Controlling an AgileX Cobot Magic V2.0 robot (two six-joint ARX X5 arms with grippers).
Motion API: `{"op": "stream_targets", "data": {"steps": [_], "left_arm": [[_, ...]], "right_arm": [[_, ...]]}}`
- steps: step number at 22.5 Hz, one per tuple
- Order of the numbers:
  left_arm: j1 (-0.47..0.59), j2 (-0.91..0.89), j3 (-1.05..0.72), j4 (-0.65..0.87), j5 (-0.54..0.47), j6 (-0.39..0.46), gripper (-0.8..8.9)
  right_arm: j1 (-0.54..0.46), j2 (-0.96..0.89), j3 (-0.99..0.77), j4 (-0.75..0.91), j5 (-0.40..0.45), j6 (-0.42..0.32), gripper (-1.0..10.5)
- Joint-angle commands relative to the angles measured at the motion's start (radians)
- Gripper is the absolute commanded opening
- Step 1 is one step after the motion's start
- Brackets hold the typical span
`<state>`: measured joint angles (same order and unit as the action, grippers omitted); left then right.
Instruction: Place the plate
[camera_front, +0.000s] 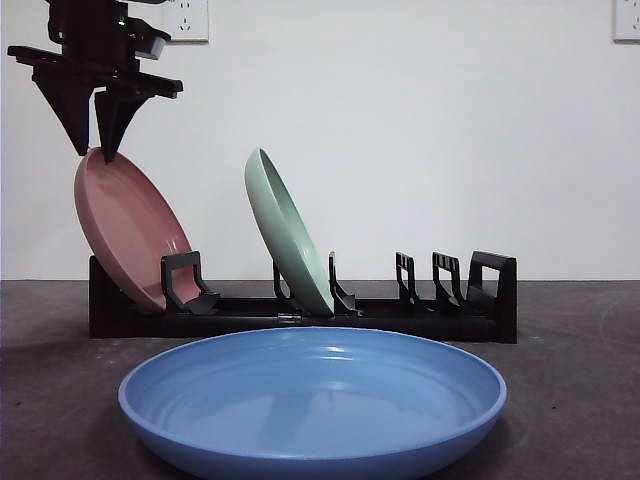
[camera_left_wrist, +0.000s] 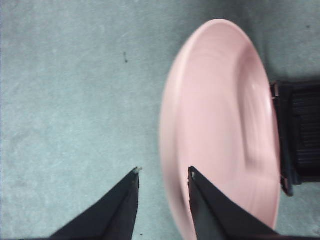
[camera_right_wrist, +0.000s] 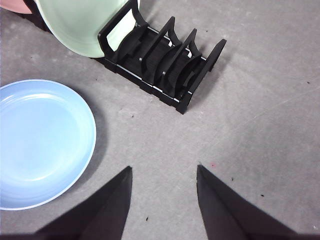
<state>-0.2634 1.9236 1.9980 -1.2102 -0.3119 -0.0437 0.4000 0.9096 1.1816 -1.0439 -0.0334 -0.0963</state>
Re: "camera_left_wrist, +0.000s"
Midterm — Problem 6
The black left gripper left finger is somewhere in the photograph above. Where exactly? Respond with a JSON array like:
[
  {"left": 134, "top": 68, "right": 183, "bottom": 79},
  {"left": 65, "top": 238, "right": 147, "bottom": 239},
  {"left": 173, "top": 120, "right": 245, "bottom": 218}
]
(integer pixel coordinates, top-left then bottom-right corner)
[{"left": 48, "top": 166, "right": 144, "bottom": 240}]

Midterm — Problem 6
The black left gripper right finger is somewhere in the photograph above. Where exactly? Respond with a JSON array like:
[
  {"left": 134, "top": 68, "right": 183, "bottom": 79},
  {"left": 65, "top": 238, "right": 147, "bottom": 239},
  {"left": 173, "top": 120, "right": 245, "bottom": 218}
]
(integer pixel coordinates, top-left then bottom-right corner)
[{"left": 187, "top": 165, "right": 320, "bottom": 240}]

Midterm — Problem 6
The pink round plate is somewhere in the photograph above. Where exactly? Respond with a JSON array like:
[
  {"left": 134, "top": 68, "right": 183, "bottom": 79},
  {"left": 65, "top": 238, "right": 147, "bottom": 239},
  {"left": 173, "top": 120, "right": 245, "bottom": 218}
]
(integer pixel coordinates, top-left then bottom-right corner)
[{"left": 158, "top": 18, "right": 282, "bottom": 240}]

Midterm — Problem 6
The black plastic dish rack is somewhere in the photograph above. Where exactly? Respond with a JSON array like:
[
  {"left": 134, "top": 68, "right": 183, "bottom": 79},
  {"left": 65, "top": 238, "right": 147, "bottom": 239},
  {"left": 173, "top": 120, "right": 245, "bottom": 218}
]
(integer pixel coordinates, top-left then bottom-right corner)
[{"left": 269, "top": 80, "right": 320, "bottom": 197}]

